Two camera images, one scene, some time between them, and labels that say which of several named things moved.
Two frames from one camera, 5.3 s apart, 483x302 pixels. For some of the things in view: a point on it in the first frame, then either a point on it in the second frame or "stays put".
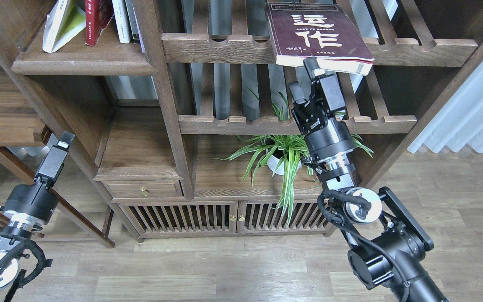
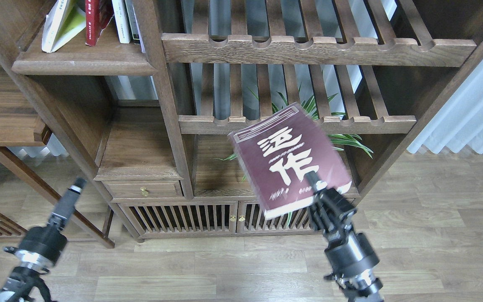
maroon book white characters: x=327 y=32 to x=277 y=152
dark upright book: x=132 y=21 stays put
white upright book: x=122 y=21 stays put
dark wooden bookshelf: x=181 y=128 stays put
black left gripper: x=33 y=204 to x=40 y=248
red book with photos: x=98 y=14 stays put
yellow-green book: x=65 y=22 stays put
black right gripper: x=325 y=136 to x=349 y=252
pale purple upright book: x=142 y=47 stays put
